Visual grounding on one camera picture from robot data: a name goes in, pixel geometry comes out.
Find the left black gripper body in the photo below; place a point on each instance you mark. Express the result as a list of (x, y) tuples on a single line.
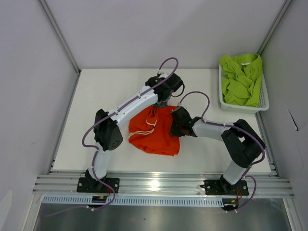
[(162, 102)]

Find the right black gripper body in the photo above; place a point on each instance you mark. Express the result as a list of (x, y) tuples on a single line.
[(176, 129)]

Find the orange shorts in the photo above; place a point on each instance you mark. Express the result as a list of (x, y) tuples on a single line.
[(150, 130)]

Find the green shorts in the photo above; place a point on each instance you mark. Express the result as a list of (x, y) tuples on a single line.
[(242, 79)]

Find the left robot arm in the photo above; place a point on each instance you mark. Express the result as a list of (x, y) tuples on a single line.
[(105, 135)]

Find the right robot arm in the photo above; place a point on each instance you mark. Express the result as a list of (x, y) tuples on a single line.
[(244, 146)]

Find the white plastic basket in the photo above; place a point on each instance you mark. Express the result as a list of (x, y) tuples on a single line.
[(263, 98)]

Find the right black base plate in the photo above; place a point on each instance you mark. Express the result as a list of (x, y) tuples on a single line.
[(222, 187)]

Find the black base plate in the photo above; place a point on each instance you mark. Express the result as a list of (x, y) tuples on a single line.
[(113, 184), (222, 187)]

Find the white slotted cable duct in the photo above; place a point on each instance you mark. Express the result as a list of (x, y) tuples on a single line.
[(133, 200)]

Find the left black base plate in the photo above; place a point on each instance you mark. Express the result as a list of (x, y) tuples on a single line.
[(113, 184)]

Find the left aluminium corner post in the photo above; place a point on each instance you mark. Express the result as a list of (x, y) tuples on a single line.
[(58, 34)]

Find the aluminium corner post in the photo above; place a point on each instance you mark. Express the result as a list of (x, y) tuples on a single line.
[(282, 13), (58, 34)]

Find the right aluminium corner post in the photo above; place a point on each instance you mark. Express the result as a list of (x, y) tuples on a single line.
[(282, 13)]

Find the aluminium front rail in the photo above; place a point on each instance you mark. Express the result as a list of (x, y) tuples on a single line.
[(161, 184)]

